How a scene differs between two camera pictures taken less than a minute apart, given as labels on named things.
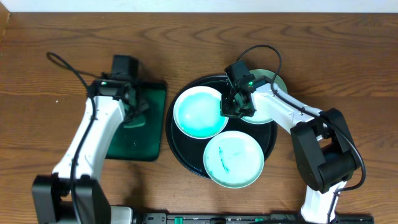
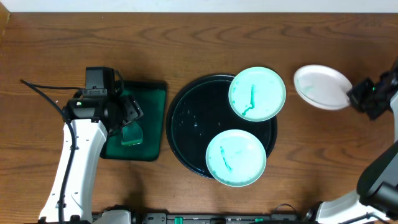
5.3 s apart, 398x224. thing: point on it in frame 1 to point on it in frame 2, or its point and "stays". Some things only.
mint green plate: [234, 159] stays
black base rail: [248, 218] stays
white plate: [197, 112] to [322, 87]
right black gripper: [226, 109] to [358, 92]
